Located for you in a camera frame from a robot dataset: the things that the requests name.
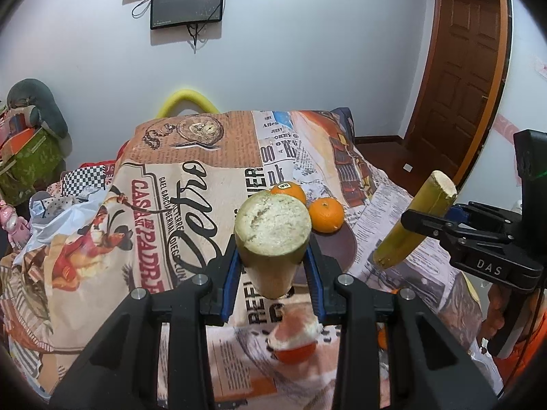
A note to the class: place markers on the printed tablecloth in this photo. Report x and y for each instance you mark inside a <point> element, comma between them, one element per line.
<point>141,230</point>

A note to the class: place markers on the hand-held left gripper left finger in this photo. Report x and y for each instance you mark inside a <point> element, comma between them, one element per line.
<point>230,284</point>

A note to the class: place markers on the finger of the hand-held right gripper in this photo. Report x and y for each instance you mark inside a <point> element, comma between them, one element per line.
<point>427,225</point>
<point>474,214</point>

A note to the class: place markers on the half-peeled orange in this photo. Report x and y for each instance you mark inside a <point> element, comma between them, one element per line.
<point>295,341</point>

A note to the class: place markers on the thick pale sugarcane piece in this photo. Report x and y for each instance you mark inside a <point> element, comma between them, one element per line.
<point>273,239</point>

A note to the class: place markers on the orange with sticker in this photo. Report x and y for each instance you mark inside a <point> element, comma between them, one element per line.
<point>289,191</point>

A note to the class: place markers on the plain orange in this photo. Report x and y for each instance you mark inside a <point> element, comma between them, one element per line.
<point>326,215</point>

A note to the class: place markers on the yellow-green sugarcane piece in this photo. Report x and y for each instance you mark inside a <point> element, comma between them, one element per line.
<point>410,230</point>

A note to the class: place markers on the person's right hand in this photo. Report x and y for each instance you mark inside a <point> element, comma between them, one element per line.
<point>495,307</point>

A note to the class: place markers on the brown plate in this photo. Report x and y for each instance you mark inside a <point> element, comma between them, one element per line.
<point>335,250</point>

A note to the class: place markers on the wooden door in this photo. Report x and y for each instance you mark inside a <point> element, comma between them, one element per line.
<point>461,64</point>

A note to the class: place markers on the white plastic bag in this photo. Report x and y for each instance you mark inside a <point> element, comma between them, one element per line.
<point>64,218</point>

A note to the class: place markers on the checkered cloth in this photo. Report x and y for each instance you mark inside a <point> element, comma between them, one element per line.
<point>85,179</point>

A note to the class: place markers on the pink toy figure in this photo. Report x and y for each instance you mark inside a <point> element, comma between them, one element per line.
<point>15,224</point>

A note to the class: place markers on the small orange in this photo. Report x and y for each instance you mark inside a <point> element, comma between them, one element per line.
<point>383,338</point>

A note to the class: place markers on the grey plush toy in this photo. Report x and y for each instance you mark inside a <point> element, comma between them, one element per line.
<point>38,102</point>

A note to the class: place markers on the small wall monitor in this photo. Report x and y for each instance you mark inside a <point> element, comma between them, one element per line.
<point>187,3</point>

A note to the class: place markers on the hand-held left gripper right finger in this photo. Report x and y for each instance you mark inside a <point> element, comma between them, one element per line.
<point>315,284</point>

